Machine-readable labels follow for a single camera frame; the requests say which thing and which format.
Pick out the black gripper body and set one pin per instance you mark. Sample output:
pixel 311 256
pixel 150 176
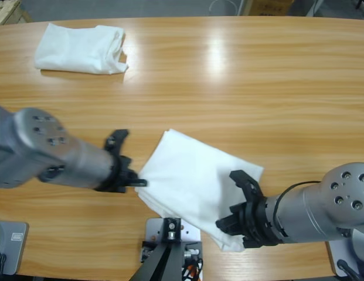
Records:
pixel 120 175
pixel 258 225

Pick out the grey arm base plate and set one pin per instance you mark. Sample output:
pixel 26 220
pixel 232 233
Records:
pixel 14 251
pixel 335 257

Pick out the dark camera mount post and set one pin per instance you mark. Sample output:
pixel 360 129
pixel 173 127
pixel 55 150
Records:
pixel 170 257

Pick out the brown cardboard box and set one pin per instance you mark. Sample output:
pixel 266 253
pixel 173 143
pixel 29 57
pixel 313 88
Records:
pixel 272 7

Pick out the white t-shirt with black logo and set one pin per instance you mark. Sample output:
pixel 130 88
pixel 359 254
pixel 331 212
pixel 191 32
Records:
pixel 193 175

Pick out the black mount clamp bracket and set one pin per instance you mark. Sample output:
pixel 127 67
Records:
pixel 196 244

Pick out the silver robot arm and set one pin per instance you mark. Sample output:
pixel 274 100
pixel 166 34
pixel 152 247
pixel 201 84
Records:
pixel 76 164
pixel 316 210

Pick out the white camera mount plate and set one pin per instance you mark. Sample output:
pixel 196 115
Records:
pixel 153 231

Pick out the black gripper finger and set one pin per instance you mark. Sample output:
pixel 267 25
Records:
pixel 137 182
pixel 225 224

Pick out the wooden pallet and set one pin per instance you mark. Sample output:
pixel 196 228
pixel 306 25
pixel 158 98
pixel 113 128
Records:
pixel 8 11

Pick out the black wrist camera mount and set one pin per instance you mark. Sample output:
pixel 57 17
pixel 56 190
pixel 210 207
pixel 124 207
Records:
pixel 246 183
pixel 117 140

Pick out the grey metal stand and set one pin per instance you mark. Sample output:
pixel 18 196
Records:
pixel 312 8

